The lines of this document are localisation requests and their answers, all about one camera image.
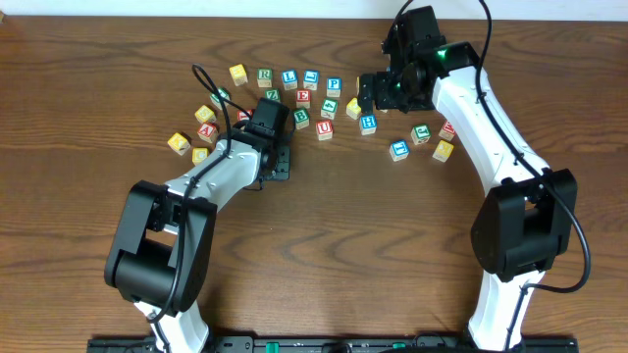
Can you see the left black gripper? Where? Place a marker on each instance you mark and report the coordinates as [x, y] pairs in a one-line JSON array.
[[282, 163]]

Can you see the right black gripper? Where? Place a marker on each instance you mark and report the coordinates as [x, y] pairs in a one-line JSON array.
[[367, 91]]

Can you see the red E block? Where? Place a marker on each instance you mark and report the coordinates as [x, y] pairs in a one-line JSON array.
[[303, 99]]

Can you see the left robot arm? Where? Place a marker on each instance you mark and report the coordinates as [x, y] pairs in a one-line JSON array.
[[160, 253]]

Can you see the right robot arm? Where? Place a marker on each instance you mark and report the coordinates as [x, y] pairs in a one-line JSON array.
[[528, 213]]

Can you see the yellow O block centre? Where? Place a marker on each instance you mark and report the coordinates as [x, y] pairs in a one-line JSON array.
[[353, 110]]

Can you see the blue P block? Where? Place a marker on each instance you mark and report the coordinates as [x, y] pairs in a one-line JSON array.
[[334, 86]]

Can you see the blue H block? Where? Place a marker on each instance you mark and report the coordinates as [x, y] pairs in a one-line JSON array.
[[368, 124]]

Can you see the green B block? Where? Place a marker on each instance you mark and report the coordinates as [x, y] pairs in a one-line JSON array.
[[301, 118]]

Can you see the red U block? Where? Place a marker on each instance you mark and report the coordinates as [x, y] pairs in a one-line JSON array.
[[324, 130]]

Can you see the blue L block rotated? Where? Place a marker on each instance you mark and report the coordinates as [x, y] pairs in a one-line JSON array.
[[311, 80]]

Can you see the red I block sideways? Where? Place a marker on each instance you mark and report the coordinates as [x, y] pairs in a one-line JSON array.
[[244, 115]]

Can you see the green Z block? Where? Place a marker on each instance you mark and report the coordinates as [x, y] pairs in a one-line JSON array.
[[273, 94]]

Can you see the green J block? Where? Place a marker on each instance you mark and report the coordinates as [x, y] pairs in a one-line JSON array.
[[420, 134]]

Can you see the blue I block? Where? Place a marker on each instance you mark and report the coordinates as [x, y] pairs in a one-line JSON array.
[[399, 150]]

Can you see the blue L block upright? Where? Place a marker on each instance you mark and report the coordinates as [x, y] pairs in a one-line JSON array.
[[289, 79]]

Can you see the red A block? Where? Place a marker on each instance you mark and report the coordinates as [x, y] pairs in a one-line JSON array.
[[208, 132]]

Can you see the yellow C block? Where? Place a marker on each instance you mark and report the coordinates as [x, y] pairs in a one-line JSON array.
[[199, 154]]

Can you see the green R block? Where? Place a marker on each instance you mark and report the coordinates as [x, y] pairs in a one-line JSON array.
[[264, 78]]

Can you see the green 7 block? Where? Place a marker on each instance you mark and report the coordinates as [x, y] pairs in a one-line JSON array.
[[221, 98]]

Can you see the yellow S block left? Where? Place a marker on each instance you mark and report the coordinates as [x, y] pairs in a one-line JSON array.
[[205, 115]]

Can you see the red M block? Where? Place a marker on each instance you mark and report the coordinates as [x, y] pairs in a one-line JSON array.
[[447, 132]]

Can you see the yellow W block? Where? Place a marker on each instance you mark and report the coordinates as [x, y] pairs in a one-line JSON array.
[[238, 74]]

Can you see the yellow X block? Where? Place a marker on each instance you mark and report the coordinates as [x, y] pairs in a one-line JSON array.
[[443, 151]]

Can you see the yellow K block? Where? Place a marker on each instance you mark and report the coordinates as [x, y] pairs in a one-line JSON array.
[[179, 143]]

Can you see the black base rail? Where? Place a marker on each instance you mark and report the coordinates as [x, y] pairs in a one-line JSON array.
[[247, 344]]

